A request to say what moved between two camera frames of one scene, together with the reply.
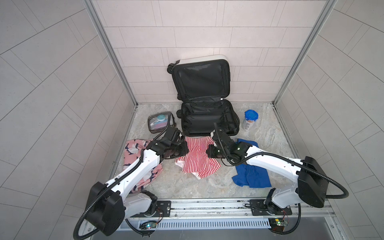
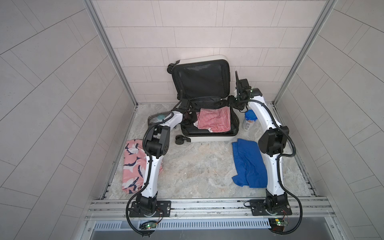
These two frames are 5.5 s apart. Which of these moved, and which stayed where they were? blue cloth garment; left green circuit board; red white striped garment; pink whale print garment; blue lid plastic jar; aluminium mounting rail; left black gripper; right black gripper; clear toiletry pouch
Moved: red white striped garment; left black gripper; right black gripper
Stayed: clear toiletry pouch; left green circuit board; pink whale print garment; aluminium mounting rail; blue cloth garment; blue lid plastic jar
